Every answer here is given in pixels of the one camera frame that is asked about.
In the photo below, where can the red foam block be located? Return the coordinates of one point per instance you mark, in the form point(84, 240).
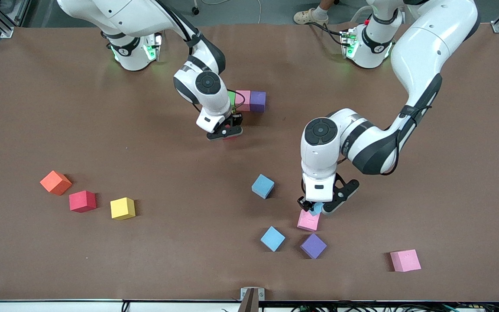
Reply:
point(82, 201)
point(227, 127)

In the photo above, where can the light blue foam block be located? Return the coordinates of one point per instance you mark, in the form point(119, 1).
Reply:
point(317, 209)
point(272, 238)
point(263, 186)

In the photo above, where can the pink foam block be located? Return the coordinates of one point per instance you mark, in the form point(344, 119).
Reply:
point(308, 222)
point(243, 100)
point(405, 260)

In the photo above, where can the green foam block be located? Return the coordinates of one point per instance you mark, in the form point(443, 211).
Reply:
point(231, 97)

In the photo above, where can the purple foam block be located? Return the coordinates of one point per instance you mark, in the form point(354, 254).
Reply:
point(258, 101)
point(313, 245)

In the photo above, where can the yellow foam block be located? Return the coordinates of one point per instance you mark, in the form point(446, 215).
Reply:
point(122, 208)

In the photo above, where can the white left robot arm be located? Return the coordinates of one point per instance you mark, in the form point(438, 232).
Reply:
point(323, 149)

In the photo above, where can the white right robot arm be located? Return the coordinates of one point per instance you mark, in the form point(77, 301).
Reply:
point(215, 104)

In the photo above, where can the black chair caster wheel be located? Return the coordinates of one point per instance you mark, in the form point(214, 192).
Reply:
point(196, 10)

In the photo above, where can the foot in beige sandal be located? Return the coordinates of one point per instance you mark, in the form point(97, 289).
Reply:
point(310, 16)

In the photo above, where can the orange foam block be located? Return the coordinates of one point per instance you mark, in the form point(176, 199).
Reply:
point(55, 182)

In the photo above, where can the brown table cover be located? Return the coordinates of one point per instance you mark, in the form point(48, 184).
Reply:
point(37, 130)

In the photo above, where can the grey metal camera bracket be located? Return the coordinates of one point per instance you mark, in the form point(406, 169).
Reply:
point(251, 299)

